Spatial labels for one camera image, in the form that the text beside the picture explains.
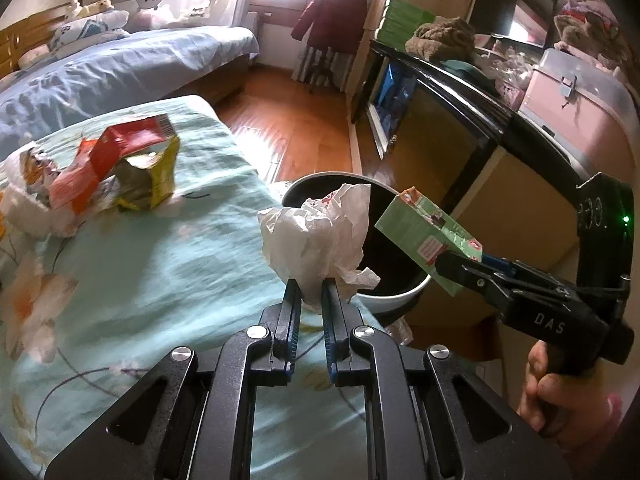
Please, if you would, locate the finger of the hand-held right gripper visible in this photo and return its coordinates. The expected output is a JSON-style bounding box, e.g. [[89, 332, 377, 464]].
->
[[434, 251, 510, 311], [481, 254, 528, 283]]

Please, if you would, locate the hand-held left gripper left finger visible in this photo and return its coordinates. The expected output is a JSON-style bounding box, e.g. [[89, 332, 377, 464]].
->
[[45, 277, 303, 480]]

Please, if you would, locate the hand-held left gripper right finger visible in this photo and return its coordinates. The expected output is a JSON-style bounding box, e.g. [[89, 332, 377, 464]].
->
[[322, 277, 572, 480]]

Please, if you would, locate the round white waste bin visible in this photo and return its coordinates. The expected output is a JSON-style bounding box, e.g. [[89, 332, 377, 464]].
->
[[281, 172, 432, 314]]

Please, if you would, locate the green drink carton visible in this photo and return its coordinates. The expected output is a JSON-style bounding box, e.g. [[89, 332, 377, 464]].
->
[[375, 186, 484, 297]]

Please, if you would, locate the white paper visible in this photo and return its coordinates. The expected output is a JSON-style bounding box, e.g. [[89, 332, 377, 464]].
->
[[256, 183, 382, 314]]

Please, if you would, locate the person's right hand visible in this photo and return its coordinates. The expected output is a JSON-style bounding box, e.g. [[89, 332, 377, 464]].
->
[[517, 340, 621, 448]]

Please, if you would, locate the wooden television cabinet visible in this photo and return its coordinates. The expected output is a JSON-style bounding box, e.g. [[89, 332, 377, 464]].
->
[[347, 110, 590, 326]]

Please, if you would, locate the pink storage box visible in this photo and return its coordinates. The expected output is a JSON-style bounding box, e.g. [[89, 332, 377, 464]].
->
[[517, 49, 640, 201]]

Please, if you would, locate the yellow foil snack bag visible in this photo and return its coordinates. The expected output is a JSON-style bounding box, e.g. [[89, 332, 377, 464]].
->
[[111, 135, 182, 211]]

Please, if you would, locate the brown fuzzy cloth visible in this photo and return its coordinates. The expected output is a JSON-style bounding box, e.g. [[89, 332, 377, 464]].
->
[[405, 17, 476, 61]]

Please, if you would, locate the torn red cardboard wrapper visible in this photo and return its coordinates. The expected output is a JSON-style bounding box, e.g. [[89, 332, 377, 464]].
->
[[50, 114, 180, 208]]

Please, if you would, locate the black monitor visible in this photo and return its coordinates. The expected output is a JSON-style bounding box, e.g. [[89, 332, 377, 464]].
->
[[470, 0, 560, 50]]

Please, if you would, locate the pile of clothes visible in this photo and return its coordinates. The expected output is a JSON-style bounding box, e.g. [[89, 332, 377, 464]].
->
[[552, 0, 627, 76]]

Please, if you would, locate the stack of green boxes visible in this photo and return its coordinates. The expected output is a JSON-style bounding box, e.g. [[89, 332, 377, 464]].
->
[[377, 0, 439, 46]]

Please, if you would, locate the printed white plastic bag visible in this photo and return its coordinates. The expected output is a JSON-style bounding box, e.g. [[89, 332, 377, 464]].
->
[[0, 140, 118, 239]]

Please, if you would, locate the dark red coat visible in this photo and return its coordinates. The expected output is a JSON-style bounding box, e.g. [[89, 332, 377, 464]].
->
[[291, 0, 369, 54]]

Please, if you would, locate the blue bed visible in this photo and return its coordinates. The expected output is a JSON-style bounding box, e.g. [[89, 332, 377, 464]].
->
[[0, 25, 261, 153]]

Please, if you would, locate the blue and white printed pillow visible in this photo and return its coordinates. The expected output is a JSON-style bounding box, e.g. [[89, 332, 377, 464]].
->
[[50, 10, 132, 52]]

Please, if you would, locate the small pale pillow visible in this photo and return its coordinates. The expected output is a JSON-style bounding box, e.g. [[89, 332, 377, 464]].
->
[[19, 45, 52, 70]]

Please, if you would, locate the wooden headboard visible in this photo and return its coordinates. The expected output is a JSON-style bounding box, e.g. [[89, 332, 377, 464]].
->
[[0, 5, 71, 81]]

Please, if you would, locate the grey bed guard rail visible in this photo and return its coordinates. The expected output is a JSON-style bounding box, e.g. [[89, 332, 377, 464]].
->
[[107, 0, 252, 31]]

